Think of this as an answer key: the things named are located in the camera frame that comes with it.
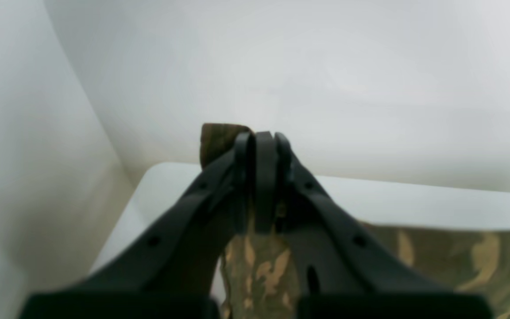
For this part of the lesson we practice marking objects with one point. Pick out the camouflage t-shirt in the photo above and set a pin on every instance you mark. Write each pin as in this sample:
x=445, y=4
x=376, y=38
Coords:
x=261, y=280

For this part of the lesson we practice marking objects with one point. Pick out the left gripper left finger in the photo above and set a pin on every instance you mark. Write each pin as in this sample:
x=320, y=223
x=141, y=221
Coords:
x=167, y=272

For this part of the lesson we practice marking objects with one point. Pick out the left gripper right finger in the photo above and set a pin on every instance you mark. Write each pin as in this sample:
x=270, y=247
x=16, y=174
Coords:
x=344, y=272

